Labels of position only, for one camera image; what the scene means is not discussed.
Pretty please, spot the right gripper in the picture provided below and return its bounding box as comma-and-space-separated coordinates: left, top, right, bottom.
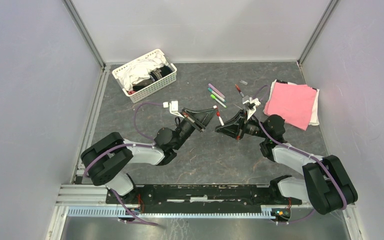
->
215, 109, 270, 140

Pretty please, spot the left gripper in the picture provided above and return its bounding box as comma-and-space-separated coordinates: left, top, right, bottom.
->
173, 107, 219, 151

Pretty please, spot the red white marker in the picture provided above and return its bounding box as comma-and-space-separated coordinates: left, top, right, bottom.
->
217, 115, 225, 126

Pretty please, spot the teal white marker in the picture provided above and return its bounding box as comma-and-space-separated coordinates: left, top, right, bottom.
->
207, 87, 226, 103

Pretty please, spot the purple pen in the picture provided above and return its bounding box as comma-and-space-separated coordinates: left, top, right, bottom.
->
208, 83, 226, 99

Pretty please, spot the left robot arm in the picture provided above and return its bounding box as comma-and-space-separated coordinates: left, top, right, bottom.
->
80, 107, 217, 204

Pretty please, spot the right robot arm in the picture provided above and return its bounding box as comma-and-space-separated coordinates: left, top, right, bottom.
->
215, 110, 359, 215

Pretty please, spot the brown pen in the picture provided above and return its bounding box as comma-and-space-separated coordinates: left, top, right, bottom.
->
235, 84, 245, 98

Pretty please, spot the clear pen cap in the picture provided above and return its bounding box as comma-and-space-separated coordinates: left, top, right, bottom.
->
239, 80, 248, 86

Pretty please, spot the dark cloth in basket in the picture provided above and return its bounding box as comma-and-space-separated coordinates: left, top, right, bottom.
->
149, 65, 173, 83

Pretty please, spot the white plastic basket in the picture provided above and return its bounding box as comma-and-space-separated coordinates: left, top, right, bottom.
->
112, 49, 178, 103

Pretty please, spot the white cloth in basket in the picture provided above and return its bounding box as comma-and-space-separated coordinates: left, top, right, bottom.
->
116, 53, 168, 92

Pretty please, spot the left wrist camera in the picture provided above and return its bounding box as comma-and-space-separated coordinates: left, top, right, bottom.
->
163, 100, 183, 118

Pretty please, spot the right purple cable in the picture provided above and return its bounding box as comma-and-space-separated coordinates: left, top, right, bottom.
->
251, 84, 349, 224

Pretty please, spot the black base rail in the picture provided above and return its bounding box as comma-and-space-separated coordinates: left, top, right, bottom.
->
121, 184, 302, 214

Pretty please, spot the white cable duct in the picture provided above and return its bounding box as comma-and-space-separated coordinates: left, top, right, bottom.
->
67, 206, 276, 220

